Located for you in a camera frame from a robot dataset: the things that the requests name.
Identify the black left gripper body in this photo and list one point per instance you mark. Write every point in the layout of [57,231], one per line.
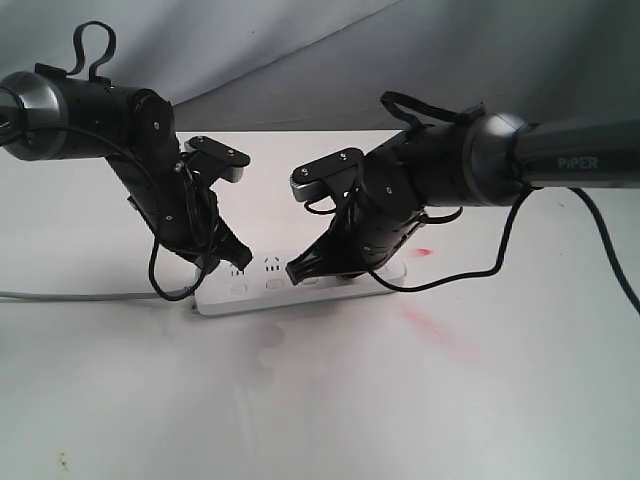
[179,208]

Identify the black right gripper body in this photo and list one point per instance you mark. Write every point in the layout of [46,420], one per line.
[362,237]

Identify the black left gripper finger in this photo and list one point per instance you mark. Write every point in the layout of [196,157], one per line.
[229,248]

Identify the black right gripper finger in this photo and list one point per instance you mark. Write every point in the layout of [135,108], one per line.
[318,261]

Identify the white five-outlet power strip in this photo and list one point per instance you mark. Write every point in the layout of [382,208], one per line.
[264,284]

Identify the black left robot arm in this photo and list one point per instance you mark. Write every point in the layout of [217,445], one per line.
[53,117]

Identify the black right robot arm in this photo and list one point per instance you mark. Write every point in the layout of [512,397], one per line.
[382,196]

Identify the grey fabric backdrop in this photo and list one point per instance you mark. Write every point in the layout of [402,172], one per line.
[322,65]

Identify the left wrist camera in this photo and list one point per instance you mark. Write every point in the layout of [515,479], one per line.
[213,160]

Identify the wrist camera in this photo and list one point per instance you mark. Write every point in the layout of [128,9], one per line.
[330,176]
[213,160]

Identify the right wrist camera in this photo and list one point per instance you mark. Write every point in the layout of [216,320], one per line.
[330,176]

